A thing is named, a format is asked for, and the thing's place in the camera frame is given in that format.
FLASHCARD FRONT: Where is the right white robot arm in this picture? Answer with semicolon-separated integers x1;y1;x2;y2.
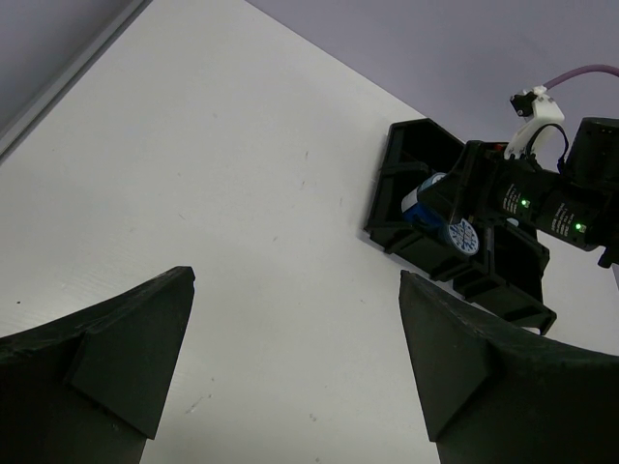
418;117;618;269

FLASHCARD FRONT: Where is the black four-compartment organizer tray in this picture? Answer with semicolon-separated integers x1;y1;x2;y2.
365;118;557;334

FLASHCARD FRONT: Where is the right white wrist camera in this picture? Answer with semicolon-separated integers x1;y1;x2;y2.
504;85;565;160

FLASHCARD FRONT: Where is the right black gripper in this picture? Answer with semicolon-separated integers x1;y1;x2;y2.
419;140;604;251

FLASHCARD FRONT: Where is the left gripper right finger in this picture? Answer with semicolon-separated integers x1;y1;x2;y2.
398;272;618;463

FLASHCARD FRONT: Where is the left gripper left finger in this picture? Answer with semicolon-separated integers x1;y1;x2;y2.
1;267;195;463

